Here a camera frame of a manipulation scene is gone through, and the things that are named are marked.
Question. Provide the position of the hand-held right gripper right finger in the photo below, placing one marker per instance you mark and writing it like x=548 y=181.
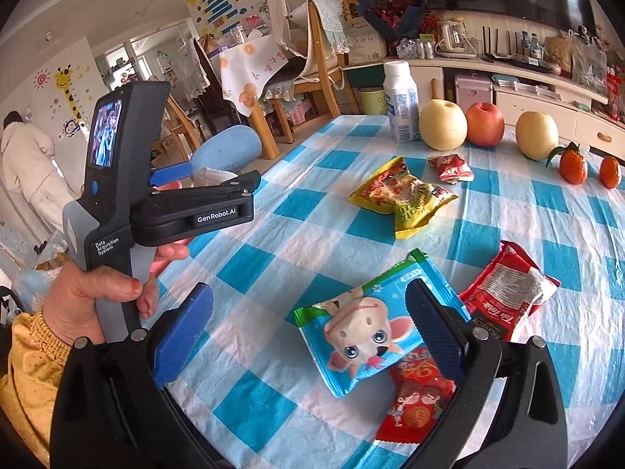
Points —
x=434 y=332

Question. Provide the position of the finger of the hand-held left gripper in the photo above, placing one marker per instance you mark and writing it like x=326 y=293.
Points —
x=234 y=184
x=171 y=174

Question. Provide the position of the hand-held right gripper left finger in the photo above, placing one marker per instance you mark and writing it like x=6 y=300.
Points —
x=185 y=337

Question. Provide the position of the red packet with cartoon figures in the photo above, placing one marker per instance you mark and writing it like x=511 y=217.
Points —
x=415 y=400

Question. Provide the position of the blue cartoon snack packet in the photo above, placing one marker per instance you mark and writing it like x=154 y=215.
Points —
x=361 y=322

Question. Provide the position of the red packet with dark panel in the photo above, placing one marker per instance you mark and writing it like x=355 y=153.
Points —
x=508 y=288

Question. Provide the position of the yellow snack packet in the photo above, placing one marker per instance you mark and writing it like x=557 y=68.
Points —
x=405 y=195

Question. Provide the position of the small red snack packet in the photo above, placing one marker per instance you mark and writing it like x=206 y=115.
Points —
x=449 y=166

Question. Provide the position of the person's left forearm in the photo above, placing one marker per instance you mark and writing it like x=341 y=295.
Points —
x=29 y=381

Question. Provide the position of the person's left hand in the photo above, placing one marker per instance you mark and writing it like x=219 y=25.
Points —
x=73 y=303

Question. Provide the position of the light wooden chair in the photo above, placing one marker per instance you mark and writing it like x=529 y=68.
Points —
x=183 y=122

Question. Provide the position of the blue white checked tablecloth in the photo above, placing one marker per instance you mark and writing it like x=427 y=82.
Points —
x=302 y=234

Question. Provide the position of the dark wooden chair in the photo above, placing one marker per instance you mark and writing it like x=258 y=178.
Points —
x=215 y=88

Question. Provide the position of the orange print table cover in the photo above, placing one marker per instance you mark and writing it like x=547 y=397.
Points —
x=254 y=68

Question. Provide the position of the wooden chair with lace cover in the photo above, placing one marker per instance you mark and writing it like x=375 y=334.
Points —
x=317 y=68

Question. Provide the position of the green waste bin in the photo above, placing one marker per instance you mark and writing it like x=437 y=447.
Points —
x=371 y=101

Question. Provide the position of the white plastic bottle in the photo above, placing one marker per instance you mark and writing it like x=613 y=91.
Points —
x=400 y=102

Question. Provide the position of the mesh food cover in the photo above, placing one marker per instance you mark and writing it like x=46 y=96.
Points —
x=293 y=5

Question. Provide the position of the white printed box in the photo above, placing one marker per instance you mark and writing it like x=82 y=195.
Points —
x=366 y=41

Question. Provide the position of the yellow pear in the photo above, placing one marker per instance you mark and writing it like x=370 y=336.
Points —
x=537 y=136
x=443 y=126

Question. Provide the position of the red apple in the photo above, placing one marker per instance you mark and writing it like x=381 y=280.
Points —
x=484 y=124

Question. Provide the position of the tangerine with green leaf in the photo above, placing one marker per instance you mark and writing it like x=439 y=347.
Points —
x=572 y=166

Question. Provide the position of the dark wrapped flower bouquet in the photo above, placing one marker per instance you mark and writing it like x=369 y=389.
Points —
x=390 y=10

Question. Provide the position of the tangerine without leaf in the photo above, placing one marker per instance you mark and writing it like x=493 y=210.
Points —
x=610 y=172

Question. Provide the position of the pink storage box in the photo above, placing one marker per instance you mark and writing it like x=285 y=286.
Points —
x=472 y=89

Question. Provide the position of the cream TV cabinet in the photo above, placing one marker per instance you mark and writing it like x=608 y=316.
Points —
x=537 y=93

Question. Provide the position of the white electric kettle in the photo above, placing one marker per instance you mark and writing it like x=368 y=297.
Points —
x=454 y=39

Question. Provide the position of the black router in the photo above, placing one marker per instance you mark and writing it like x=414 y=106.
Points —
x=495 y=46

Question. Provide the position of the small water bottle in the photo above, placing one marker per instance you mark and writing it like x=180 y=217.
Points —
x=525 y=45
x=536 y=46

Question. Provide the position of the clear plastic bag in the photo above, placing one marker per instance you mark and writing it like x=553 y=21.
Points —
x=588 y=58

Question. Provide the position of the giraffe wall sticker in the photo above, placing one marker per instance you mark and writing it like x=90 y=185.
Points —
x=68 y=93

